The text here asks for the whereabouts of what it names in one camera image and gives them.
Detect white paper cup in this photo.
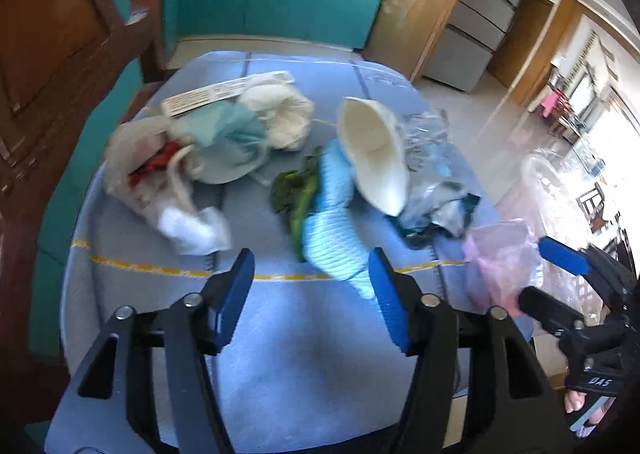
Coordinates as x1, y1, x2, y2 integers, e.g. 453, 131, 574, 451
336, 96, 409, 216

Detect white plastic lattice basket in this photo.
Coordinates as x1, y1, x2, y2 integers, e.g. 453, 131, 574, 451
517, 147, 622, 331

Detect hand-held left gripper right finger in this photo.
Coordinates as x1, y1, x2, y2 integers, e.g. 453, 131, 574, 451
368, 248, 567, 454

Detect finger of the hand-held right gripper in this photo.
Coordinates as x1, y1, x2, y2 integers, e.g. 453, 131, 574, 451
538, 236, 640, 302
517, 286, 587, 337

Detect white barcode label strip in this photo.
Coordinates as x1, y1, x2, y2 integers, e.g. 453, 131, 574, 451
161, 70, 316, 151

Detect plain wooden room door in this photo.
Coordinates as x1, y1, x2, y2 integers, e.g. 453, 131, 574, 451
487, 0, 556, 90

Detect blue table cloth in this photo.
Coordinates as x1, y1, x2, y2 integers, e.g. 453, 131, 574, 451
45, 50, 537, 454

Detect green vegetable leaves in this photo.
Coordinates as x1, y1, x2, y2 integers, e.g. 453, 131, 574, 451
270, 147, 325, 262

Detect pink draped chair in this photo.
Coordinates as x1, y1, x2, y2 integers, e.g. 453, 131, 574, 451
539, 88, 572, 121

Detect white plastic bag red wrappers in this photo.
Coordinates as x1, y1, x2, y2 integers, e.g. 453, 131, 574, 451
102, 115, 234, 256

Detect wooden framed glass door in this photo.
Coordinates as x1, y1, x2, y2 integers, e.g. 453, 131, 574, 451
362, 0, 485, 83

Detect pink plastic bag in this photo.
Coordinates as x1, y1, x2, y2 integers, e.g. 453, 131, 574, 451
462, 218, 544, 321

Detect clear plastic wrapper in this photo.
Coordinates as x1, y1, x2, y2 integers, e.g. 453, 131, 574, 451
395, 109, 476, 195

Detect dark teal wrapper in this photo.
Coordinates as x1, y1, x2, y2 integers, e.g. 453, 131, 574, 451
387, 179, 484, 251

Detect person's right hand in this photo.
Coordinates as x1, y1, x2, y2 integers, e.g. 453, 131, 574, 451
564, 388, 617, 441

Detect light blue ribbed paper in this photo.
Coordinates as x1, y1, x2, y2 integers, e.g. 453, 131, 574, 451
299, 139, 387, 304

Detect grey refrigerator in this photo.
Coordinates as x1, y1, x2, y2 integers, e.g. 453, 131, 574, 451
422, 0, 540, 93

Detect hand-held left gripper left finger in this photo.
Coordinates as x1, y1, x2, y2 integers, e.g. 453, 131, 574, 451
55, 248, 256, 454

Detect light blue face mask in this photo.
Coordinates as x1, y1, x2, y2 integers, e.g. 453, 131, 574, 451
172, 102, 274, 185

